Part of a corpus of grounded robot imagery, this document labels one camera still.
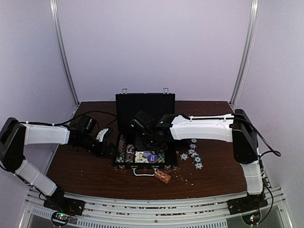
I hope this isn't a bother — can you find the black poker case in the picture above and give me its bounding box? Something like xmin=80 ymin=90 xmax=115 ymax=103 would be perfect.
xmin=113 ymin=87 xmax=178 ymax=176

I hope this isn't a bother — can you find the clear round dealer button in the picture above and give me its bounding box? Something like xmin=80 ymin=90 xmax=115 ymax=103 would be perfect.
xmin=134 ymin=152 xmax=147 ymax=163

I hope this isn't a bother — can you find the brown poker chip roll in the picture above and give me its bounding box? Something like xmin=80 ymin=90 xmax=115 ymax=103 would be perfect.
xmin=154 ymin=170 xmax=171 ymax=184

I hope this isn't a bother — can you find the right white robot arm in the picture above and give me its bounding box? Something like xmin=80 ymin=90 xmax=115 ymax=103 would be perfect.
xmin=130 ymin=109 xmax=265 ymax=210

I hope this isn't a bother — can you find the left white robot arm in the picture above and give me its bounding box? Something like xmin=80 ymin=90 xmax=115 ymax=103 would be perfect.
xmin=0 ymin=116 xmax=114 ymax=211

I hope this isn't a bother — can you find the left poker chip row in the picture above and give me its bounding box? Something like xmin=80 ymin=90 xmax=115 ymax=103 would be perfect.
xmin=116 ymin=135 xmax=127 ymax=163

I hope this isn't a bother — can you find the poker chip row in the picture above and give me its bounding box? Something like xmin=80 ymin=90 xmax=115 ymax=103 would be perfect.
xmin=116 ymin=135 xmax=127 ymax=163
xmin=125 ymin=144 xmax=135 ymax=163
xmin=157 ymin=153 xmax=165 ymax=163

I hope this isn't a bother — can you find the purple small blind button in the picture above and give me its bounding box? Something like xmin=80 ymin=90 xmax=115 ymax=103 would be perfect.
xmin=147 ymin=154 xmax=158 ymax=163

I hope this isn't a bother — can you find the right poker chip row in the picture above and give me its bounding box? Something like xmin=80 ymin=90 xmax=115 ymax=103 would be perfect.
xmin=157 ymin=153 xmax=165 ymax=163

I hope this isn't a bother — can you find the playing card deck box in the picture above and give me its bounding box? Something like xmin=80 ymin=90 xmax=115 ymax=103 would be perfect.
xmin=134 ymin=151 xmax=152 ymax=163

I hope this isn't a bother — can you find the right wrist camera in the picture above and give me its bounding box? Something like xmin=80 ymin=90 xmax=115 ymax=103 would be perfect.
xmin=130 ymin=111 xmax=154 ymax=134

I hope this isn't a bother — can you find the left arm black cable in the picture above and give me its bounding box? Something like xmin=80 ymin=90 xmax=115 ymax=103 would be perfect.
xmin=14 ymin=111 xmax=119 ymax=133

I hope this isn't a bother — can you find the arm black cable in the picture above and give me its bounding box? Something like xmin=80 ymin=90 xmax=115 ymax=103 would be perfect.
xmin=234 ymin=114 xmax=282 ymax=214
xmin=14 ymin=111 xmax=119 ymax=133

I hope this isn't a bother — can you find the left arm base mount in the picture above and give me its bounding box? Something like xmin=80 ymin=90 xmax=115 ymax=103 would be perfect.
xmin=43 ymin=196 xmax=85 ymax=216

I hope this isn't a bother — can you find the aluminium front rail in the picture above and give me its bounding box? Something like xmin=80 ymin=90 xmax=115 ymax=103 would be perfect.
xmin=17 ymin=187 xmax=296 ymax=228

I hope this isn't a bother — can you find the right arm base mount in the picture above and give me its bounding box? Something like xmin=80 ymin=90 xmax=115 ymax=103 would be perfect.
xmin=227 ymin=193 xmax=268 ymax=215

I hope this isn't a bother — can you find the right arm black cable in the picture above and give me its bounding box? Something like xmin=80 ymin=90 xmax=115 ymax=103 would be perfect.
xmin=234 ymin=114 xmax=282 ymax=214

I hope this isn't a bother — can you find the right aluminium frame post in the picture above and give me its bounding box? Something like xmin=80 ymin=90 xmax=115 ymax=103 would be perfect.
xmin=229 ymin=0 xmax=260 ymax=109

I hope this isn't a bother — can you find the aluminium frame post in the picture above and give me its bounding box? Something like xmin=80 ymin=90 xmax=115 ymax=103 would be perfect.
xmin=49 ymin=0 xmax=80 ymax=105
xmin=229 ymin=0 xmax=260 ymax=109

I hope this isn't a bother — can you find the left aluminium frame post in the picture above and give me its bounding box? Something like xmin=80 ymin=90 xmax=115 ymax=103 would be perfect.
xmin=49 ymin=0 xmax=80 ymax=105

